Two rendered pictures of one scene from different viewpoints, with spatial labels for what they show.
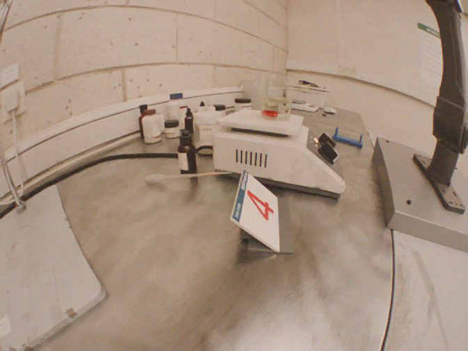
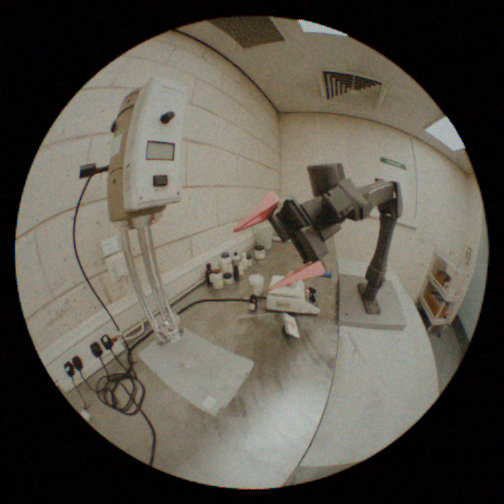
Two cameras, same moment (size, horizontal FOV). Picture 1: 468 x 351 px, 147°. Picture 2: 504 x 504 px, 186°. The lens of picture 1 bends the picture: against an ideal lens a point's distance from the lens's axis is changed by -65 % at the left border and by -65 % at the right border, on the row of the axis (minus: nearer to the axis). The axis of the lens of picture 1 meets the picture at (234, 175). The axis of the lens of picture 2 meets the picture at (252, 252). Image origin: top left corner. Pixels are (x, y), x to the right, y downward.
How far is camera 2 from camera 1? 0.35 m
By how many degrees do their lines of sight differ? 10
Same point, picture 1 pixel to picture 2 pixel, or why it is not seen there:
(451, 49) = (382, 243)
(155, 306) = (271, 360)
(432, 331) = (355, 358)
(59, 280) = (233, 366)
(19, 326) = (221, 395)
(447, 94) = (373, 265)
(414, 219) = (348, 321)
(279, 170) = (294, 308)
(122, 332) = (265, 371)
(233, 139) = (276, 299)
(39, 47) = not seen: hidden behind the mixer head
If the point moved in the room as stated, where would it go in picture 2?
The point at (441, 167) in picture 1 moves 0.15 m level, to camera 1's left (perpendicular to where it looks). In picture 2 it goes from (368, 294) to (342, 302)
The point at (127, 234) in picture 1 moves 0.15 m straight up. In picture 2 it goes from (247, 342) to (245, 306)
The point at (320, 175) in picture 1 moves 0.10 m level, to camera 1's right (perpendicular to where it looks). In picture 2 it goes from (310, 309) to (332, 304)
